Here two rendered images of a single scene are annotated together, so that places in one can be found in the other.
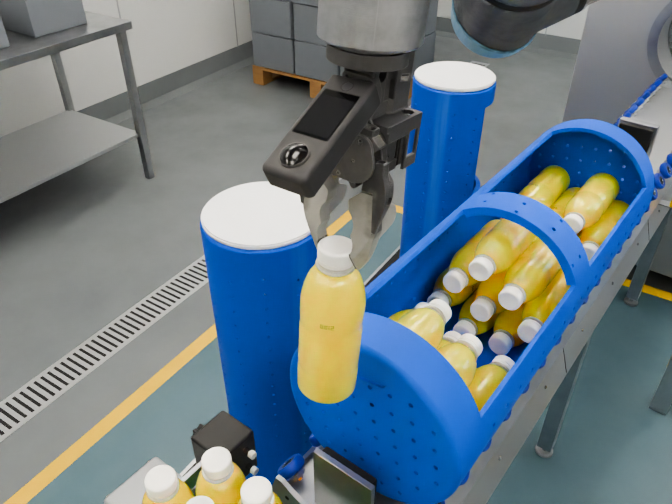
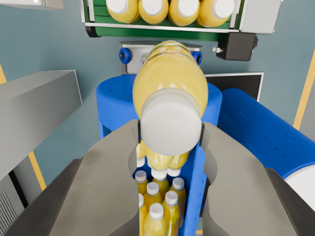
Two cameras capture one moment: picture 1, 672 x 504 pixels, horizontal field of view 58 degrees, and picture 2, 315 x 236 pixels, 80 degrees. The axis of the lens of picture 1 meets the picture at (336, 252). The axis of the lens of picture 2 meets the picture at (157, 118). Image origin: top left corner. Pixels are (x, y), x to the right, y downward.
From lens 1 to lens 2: 51 cm
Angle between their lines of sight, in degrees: 37
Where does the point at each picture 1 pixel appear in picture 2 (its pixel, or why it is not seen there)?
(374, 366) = not seen: hidden behind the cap
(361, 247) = (112, 134)
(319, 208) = (220, 169)
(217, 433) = (243, 45)
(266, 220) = (307, 191)
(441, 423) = (103, 94)
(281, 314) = (260, 144)
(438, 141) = not seen: outside the picture
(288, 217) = not seen: hidden behind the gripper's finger
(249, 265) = (297, 158)
